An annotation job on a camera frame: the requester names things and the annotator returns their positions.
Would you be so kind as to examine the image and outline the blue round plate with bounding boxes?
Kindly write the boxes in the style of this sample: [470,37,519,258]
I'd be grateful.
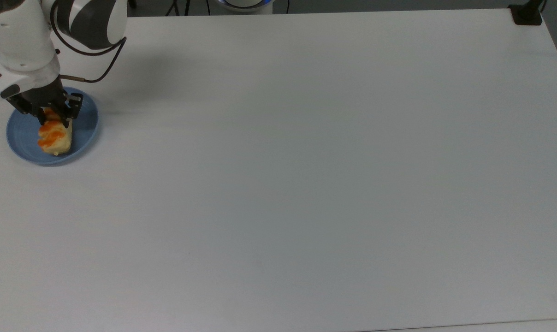
[6,86,101,166]

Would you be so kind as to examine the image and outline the black tripod legs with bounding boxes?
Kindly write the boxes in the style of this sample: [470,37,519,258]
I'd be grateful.
[165,0,192,17]

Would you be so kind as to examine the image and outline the white robot base blue ring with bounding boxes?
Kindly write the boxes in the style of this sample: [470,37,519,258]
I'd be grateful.
[219,0,275,15]

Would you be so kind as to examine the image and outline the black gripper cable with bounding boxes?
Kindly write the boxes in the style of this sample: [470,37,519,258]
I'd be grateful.
[50,0,127,84]

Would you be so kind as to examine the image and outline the black table clamp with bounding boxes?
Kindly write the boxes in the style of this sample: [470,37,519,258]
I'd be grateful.
[509,0,547,26]

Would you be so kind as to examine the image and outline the orange glazed bread loaf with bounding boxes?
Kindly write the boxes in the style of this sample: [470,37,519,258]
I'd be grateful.
[37,108,73,156]

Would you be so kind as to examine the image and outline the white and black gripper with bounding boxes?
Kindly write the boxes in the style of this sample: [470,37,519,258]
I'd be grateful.
[0,56,83,129]

